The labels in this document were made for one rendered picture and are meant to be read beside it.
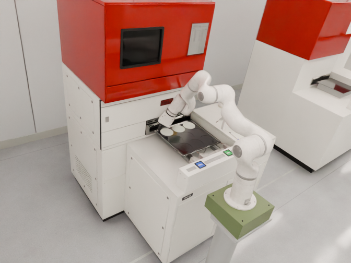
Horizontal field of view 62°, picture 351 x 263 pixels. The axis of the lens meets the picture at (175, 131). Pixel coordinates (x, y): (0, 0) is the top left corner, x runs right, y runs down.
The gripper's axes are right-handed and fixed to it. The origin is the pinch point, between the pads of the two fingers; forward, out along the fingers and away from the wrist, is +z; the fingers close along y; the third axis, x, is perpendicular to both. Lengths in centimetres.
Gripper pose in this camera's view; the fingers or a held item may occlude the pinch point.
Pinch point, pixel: (160, 128)
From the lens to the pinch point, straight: 222.2
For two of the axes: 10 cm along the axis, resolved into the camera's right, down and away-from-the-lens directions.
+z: -5.4, 6.9, 4.8
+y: 8.4, 4.7, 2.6
